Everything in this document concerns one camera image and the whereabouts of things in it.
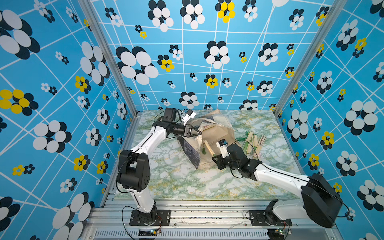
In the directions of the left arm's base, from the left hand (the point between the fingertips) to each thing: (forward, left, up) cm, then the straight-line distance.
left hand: (201, 132), depth 79 cm
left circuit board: (-42, +26, -26) cm, 56 cm away
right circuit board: (-42, -35, -24) cm, 60 cm away
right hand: (-8, -8, -13) cm, 17 cm away
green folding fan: (+6, -32, -21) cm, 38 cm away
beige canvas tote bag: (0, -1, -16) cm, 16 cm away
